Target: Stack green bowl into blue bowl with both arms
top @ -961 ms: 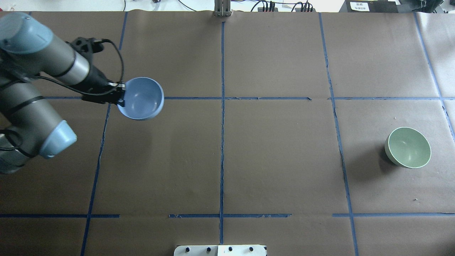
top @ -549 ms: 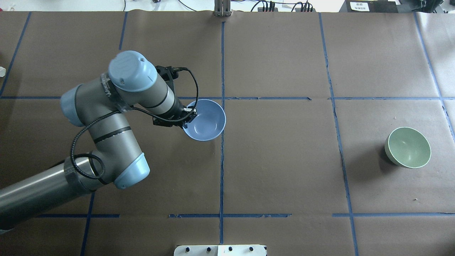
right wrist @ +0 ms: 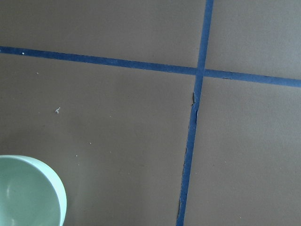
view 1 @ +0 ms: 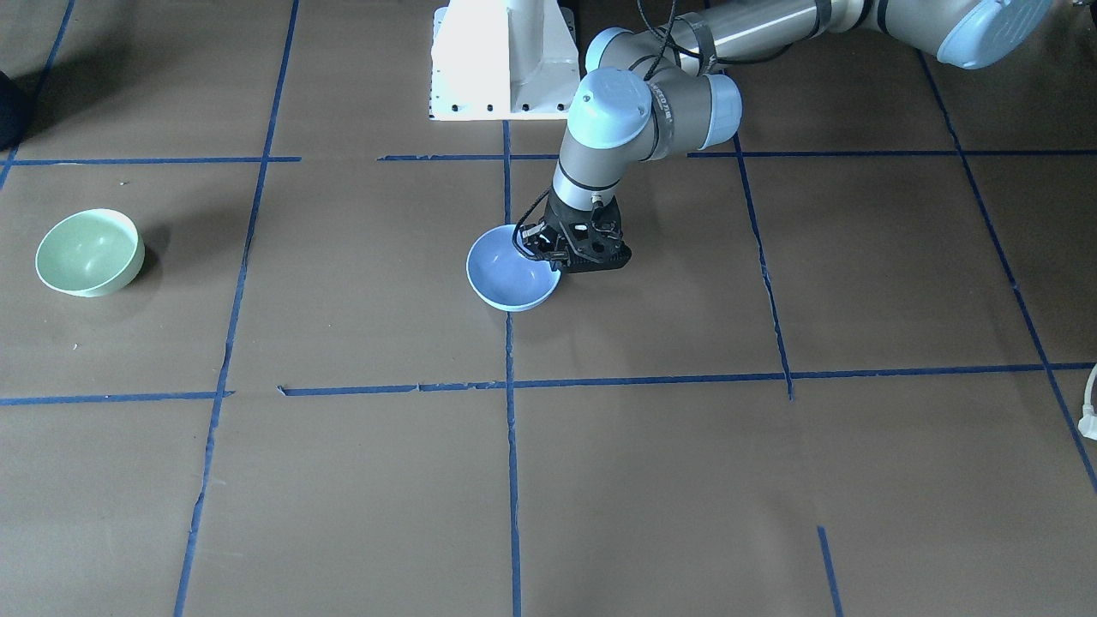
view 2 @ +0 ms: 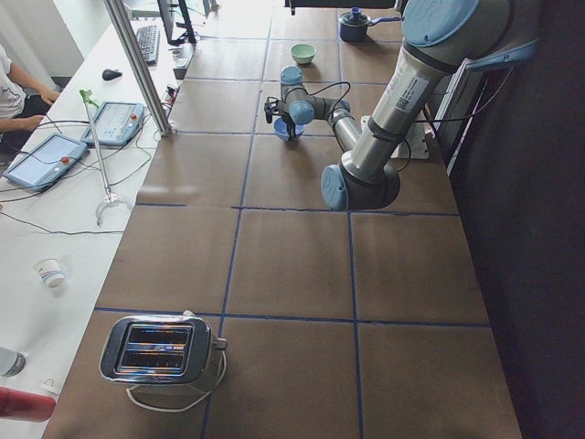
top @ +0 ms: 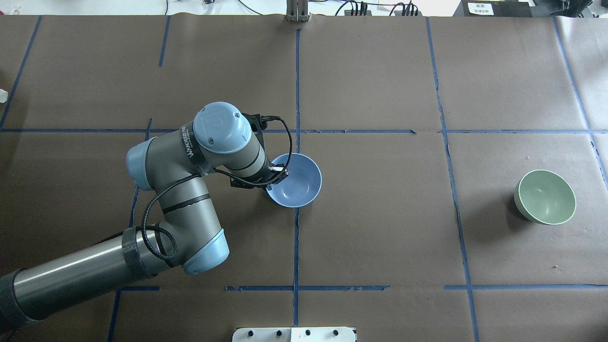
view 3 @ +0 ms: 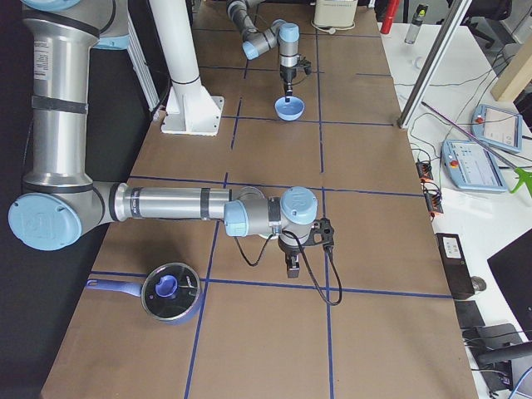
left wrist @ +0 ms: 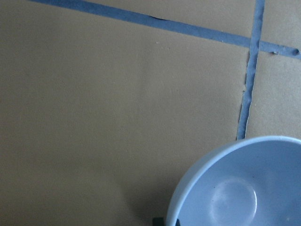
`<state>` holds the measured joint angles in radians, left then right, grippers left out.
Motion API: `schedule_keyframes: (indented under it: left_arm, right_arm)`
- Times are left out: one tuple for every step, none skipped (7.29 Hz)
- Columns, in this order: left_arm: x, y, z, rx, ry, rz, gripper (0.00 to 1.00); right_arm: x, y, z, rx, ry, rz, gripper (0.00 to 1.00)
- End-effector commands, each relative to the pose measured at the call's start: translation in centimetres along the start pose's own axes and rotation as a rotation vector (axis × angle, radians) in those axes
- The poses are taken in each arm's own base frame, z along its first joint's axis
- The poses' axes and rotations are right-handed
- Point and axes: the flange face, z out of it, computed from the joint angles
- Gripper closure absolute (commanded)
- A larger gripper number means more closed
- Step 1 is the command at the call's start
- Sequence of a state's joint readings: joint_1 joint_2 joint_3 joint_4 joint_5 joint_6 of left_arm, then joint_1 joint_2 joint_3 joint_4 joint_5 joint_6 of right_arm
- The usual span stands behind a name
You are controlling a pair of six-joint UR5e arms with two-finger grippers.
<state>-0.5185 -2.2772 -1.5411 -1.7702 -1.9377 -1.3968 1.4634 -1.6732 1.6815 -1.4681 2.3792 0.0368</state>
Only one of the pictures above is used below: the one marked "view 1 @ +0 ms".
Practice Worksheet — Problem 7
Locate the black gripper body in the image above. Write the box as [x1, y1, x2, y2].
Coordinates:
[520, 190, 632, 273]

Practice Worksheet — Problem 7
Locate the blue bowl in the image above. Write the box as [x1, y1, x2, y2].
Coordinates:
[465, 225, 561, 312]

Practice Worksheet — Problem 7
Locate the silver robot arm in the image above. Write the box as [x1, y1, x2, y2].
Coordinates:
[511, 1, 1052, 273]

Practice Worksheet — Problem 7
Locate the green bowl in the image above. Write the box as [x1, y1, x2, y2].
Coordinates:
[34, 207, 146, 298]

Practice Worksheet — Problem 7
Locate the dark object at edge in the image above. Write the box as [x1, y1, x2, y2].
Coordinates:
[0, 72, 33, 152]

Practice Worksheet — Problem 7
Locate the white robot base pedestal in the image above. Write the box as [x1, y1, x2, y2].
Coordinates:
[429, 1, 580, 122]

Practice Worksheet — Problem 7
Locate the white power plug with cable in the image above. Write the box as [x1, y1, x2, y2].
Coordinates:
[1076, 364, 1097, 441]

